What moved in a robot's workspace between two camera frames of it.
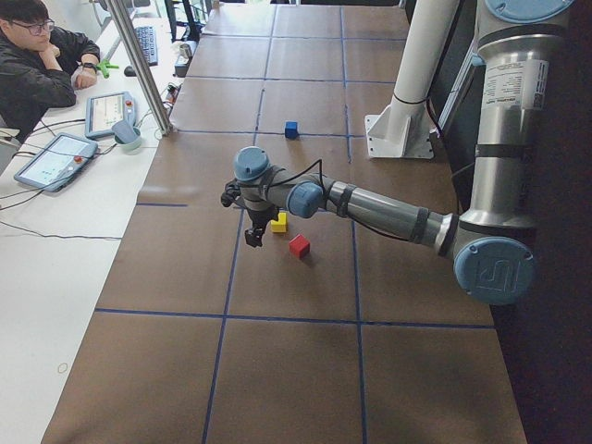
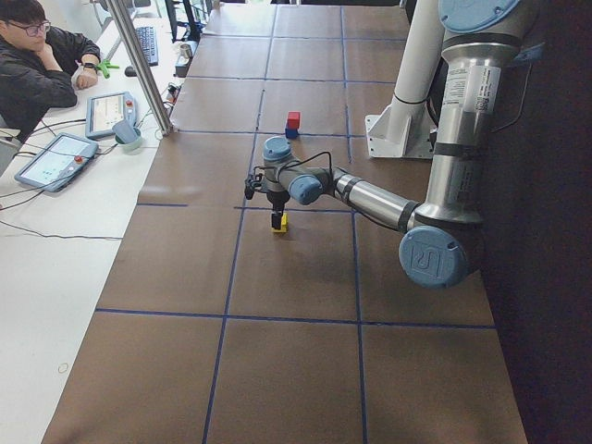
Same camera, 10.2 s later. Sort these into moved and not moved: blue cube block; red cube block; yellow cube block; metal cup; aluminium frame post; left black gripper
Moved: red cube block; left black gripper
Not moved: blue cube block; aluminium frame post; yellow cube block; metal cup
